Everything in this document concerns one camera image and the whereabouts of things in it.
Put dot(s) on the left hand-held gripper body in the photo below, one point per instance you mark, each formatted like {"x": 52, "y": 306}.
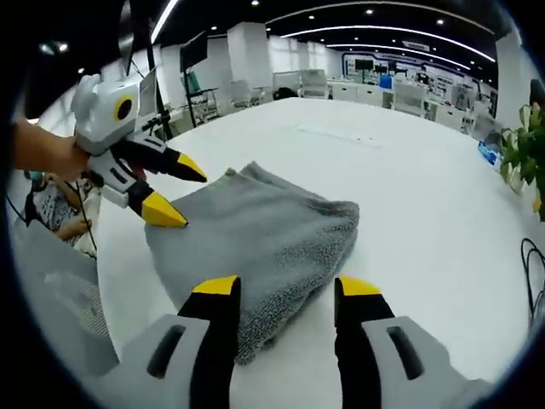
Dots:
{"x": 102, "y": 123}

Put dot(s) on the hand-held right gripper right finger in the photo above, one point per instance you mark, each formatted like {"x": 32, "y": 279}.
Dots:
{"x": 362, "y": 366}

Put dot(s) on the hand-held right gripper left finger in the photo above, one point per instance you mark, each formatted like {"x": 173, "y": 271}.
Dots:
{"x": 170, "y": 366}

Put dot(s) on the grey towel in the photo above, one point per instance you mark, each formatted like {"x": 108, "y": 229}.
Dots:
{"x": 264, "y": 238}

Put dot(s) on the person's left hand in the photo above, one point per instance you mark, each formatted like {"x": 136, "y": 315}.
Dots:
{"x": 70, "y": 159}

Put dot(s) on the white board screen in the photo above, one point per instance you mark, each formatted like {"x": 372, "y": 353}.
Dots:
{"x": 147, "y": 93}

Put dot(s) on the large black hanging monitor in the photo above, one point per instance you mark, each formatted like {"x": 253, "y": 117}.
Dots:
{"x": 127, "y": 38}

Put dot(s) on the white office chair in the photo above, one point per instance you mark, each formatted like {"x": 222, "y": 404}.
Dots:
{"x": 315, "y": 84}
{"x": 243, "y": 93}

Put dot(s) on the black monitor on stand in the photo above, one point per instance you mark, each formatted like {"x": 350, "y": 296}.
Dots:
{"x": 193, "y": 55}

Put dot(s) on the grey mesh chair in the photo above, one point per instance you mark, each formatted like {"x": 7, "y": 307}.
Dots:
{"x": 59, "y": 289}

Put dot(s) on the black bag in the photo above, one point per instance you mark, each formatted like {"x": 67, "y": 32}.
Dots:
{"x": 287, "y": 93}

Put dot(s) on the white table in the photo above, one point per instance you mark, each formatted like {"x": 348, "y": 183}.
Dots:
{"x": 426, "y": 238}

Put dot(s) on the blue packet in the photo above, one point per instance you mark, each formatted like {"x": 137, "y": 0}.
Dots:
{"x": 487, "y": 153}

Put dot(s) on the green potted plant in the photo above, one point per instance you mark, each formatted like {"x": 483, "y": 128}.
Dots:
{"x": 526, "y": 149}

